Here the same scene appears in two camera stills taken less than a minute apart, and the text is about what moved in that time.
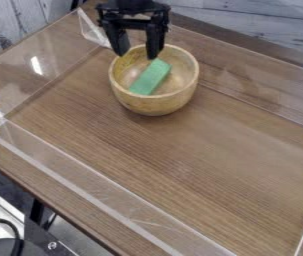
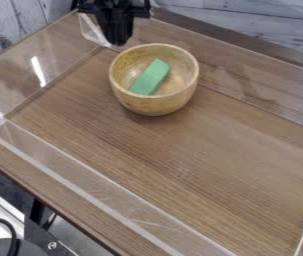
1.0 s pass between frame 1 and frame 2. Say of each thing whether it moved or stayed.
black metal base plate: stayed
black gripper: moved
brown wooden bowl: stayed
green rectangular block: stayed
